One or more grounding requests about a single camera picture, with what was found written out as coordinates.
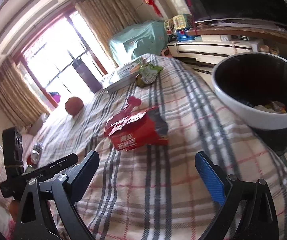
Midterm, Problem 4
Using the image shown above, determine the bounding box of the red snack bag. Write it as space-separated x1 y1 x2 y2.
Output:
104 106 169 151

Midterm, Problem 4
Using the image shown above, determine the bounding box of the pink plastic wrapper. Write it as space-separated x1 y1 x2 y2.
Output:
105 96 141 129

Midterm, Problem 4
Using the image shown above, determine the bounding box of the green snack pouch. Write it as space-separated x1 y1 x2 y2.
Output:
135 63 163 88

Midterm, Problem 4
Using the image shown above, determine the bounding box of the white round trash bin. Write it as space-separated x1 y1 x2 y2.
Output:
212 52 287 155

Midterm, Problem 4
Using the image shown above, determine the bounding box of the pink plaid sofa cushion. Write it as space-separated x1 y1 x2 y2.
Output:
0 133 34 210

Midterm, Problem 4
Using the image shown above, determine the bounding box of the red soda can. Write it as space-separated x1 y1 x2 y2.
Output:
27 145 43 167

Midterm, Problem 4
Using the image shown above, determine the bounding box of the beige left curtain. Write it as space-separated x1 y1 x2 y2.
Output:
0 57 51 127

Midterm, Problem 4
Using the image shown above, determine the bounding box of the beige curtain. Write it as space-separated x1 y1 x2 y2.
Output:
71 0 141 66
0 57 51 127

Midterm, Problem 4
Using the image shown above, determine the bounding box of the red round ball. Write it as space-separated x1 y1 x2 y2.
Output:
64 96 84 116

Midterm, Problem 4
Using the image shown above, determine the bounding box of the plaid blanket table cover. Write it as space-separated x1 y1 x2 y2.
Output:
33 54 287 239

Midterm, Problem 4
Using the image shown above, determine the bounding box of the purple tall thermos bottle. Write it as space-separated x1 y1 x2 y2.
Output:
72 58 102 93

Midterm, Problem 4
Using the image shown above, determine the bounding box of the white TV cabinet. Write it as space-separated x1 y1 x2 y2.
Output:
167 33 287 75

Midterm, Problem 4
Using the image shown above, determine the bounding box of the teal cloth covered box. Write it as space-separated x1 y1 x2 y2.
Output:
109 21 169 66

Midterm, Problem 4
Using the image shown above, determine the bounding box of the beige right curtain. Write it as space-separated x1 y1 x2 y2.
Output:
71 0 141 66

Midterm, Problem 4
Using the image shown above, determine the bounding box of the yellow toy cash register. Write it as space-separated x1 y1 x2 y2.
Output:
164 14 194 41

